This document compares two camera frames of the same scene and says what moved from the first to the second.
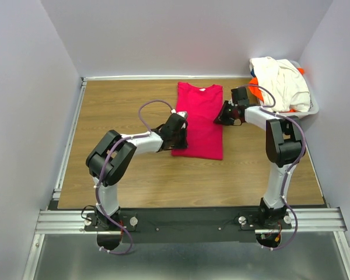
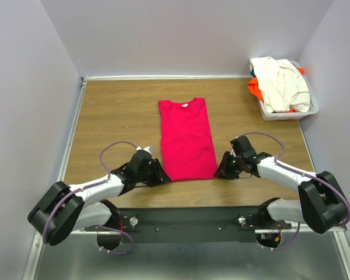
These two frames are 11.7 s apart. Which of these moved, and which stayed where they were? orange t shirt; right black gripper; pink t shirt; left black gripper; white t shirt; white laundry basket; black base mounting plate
Moved: left black gripper; right black gripper; pink t shirt
Stayed: black base mounting plate; white laundry basket; orange t shirt; white t shirt
